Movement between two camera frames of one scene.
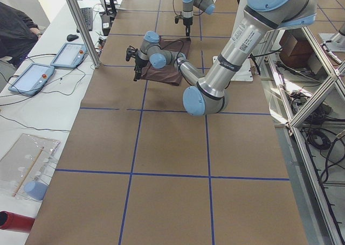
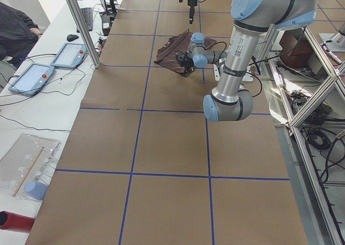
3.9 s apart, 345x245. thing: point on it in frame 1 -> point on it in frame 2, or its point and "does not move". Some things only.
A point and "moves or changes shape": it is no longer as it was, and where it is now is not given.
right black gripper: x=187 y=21 -> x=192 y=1
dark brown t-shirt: x=168 y=75 moves or changes shape
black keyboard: x=87 y=14 does not move
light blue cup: x=36 y=190 does not move
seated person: x=19 y=33 does not move
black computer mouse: x=71 y=37 does not move
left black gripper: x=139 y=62 -> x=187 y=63
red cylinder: x=12 y=221 does not move
